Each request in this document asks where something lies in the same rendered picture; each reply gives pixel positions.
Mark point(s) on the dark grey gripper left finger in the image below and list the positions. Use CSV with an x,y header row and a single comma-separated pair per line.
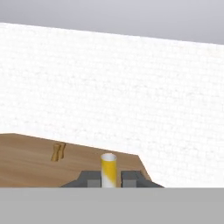
x,y
92,178

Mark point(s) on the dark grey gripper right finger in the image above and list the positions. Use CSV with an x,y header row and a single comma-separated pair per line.
x,y
131,178

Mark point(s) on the yellow and white striped straw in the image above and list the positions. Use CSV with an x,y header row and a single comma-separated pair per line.
x,y
108,170

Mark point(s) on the brown glass cup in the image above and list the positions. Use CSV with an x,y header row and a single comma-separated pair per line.
x,y
58,151

